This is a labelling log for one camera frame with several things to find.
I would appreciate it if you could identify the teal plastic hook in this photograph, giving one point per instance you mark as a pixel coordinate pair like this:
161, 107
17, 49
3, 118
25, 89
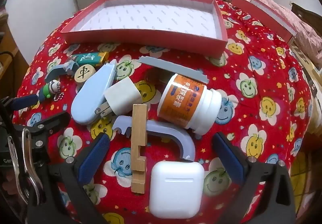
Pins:
54, 70

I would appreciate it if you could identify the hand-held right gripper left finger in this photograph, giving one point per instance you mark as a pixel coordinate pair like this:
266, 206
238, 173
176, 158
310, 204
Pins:
93, 156

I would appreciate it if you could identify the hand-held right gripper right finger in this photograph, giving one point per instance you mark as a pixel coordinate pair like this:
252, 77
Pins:
231, 158

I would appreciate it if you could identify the white bottle with orange label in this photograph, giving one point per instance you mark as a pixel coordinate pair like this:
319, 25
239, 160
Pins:
181, 103

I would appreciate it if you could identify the metal spring clip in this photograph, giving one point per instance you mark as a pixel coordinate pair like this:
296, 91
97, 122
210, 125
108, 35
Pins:
26, 136

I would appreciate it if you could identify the notched wooden block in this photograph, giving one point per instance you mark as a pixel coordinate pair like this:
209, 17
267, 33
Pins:
138, 138

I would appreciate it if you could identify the round wooden chess piece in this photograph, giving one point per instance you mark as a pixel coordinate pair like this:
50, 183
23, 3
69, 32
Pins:
84, 73

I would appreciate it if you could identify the white earbuds case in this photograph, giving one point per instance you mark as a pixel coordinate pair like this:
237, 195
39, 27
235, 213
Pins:
176, 188

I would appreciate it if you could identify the light blue plastic case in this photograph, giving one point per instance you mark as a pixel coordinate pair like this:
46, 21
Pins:
88, 98

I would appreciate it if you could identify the grey plastic strip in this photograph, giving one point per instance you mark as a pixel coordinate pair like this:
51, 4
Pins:
171, 65

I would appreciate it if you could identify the white charger plug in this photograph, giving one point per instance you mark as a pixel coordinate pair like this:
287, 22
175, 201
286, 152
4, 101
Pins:
120, 95

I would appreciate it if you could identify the red cardboard box tray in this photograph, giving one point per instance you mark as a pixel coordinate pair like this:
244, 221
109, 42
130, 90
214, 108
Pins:
151, 18

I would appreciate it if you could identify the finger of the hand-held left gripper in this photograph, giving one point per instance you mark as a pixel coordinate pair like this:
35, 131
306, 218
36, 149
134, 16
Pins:
50, 123
25, 102

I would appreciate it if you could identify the green lighter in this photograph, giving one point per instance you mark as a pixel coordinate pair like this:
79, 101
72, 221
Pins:
88, 58

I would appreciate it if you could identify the red smiley printed blanket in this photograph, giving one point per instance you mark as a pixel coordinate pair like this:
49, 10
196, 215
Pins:
251, 88

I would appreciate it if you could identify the red cardboard box lid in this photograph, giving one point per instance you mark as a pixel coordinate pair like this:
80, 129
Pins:
264, 15

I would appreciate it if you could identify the dark wooden headboard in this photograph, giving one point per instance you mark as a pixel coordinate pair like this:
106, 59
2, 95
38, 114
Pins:
309, 16

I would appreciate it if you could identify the pale purple curved plastic piece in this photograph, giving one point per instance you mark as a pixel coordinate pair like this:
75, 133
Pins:
176, 136

